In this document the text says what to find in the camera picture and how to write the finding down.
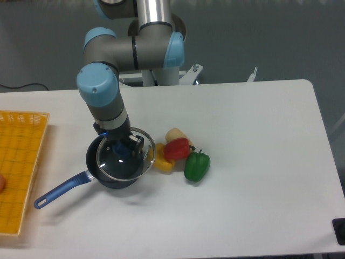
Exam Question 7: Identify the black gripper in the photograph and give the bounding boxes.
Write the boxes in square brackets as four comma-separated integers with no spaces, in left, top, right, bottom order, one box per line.
[93,121,144,157]

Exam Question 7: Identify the glass lid with blue knob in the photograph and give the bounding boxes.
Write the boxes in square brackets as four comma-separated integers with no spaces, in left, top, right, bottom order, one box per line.
[96,127,156,182]

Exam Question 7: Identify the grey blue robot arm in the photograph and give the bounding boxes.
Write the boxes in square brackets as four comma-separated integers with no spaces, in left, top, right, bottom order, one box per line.
[76,1,185,148]

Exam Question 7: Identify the yellow bell pepper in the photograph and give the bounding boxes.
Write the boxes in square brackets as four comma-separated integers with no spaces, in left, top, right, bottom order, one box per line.
[153,143,176,173]

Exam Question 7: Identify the beige potato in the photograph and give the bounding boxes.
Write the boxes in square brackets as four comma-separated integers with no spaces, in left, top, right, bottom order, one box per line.
[165,128,194,146]

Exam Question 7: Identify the red bell pepper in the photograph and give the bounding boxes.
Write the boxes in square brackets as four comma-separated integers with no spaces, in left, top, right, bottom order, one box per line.
[163,138,195,160]

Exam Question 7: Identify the dark blue saucepan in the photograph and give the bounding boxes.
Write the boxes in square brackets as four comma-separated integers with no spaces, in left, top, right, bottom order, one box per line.
[34,135,144,209]

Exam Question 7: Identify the green bell pepper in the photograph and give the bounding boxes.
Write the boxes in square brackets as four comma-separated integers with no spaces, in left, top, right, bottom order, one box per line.
[184,150,211,182]

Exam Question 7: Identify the yellow woven tray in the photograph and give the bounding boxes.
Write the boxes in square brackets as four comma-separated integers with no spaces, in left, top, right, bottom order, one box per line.
[1,110,50,236]

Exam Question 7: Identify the black table grommet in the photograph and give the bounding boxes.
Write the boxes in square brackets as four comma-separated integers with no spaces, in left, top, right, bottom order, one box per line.
[332,218,345,246]

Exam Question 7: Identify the black cable on floor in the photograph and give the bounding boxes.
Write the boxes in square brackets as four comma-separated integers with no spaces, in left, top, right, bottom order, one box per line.
[0,83,49,91]

